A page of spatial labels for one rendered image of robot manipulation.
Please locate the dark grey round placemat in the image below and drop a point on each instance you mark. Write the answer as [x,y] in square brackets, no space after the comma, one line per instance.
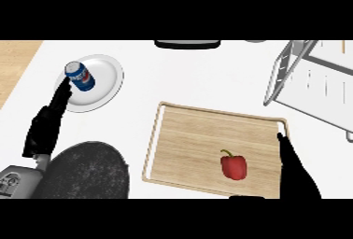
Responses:
[87,171]

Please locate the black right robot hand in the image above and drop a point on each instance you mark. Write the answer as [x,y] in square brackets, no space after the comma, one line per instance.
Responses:
[294,174]

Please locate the wooden tray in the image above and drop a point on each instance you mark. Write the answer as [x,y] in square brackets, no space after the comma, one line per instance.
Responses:
[211,149]

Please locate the red bell pepper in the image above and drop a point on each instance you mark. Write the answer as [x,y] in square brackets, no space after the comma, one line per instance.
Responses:
[233,166]

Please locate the blue soda can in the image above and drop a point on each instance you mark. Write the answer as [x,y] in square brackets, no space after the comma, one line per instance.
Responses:
[79,76]

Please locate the grey round object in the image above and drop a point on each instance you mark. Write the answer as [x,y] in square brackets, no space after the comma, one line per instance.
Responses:
[255,41]

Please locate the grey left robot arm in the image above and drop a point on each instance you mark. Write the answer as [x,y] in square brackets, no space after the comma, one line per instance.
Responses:
[22,177]

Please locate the white plate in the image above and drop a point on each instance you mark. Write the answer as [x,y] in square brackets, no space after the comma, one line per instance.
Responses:
[93,82]

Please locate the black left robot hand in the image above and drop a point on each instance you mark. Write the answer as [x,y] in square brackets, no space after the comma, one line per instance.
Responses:
[44,124]

